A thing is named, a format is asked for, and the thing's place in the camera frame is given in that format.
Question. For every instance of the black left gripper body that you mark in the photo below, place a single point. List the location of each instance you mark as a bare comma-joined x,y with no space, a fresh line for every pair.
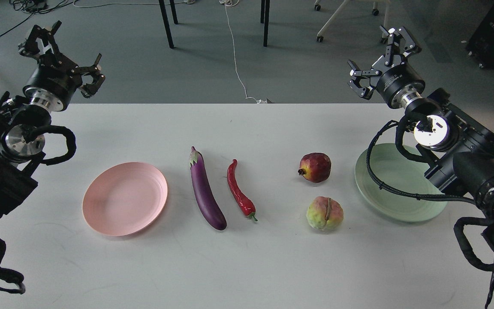
54,77

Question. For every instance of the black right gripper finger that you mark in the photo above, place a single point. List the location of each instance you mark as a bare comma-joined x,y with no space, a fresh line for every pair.
400,45
363,82

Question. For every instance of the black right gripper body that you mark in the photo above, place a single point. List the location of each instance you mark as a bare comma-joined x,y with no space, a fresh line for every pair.
394,78

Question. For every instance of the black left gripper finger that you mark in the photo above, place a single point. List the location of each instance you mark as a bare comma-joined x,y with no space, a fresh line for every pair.
40,41
94,72

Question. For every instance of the red pomegranate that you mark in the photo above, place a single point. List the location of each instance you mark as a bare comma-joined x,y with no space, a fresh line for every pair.
315,167

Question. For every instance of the green pink custard apple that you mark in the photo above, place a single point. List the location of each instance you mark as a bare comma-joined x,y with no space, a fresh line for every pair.
324,214

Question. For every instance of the purple eggplant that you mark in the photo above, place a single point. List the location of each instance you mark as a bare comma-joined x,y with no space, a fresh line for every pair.
205,200

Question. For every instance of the red chili pepper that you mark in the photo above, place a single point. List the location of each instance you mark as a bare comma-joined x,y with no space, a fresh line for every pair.
244,203

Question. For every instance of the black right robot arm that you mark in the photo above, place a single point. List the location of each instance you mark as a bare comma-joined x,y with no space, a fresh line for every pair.
458,150

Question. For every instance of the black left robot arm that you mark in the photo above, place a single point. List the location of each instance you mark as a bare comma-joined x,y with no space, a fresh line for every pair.
28,139

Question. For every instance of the white rolling chair base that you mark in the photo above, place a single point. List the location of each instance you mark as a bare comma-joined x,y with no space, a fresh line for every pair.
381,8

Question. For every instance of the pink plate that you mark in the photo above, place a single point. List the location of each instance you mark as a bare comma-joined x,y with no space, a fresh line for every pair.
125,199

